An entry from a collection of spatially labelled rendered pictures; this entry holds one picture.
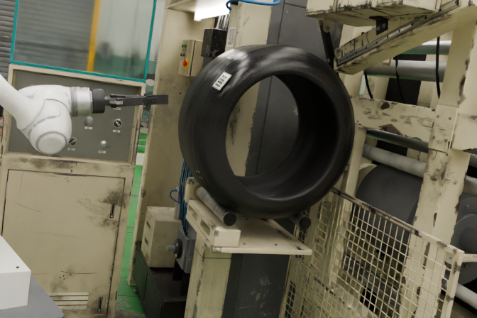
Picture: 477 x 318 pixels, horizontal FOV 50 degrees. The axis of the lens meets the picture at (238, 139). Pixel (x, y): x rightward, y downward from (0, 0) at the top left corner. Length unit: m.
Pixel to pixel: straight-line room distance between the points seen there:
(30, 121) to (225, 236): 0.70
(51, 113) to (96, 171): 0.89
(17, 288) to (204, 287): 0.86
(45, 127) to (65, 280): 1.16
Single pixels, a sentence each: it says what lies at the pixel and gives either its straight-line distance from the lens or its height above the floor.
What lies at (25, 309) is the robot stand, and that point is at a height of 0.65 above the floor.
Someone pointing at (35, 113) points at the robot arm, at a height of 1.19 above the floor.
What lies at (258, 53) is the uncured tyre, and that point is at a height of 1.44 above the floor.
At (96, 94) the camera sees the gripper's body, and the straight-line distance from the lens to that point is 1.59.
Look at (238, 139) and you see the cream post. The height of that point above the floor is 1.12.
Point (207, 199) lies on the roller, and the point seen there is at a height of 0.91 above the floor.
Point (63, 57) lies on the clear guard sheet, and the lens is 2.25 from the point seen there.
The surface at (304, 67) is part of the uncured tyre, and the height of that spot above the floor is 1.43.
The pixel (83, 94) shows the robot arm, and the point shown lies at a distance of 1.58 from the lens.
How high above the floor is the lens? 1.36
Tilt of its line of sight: 7 degrees down
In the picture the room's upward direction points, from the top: 9 degrees clockwise
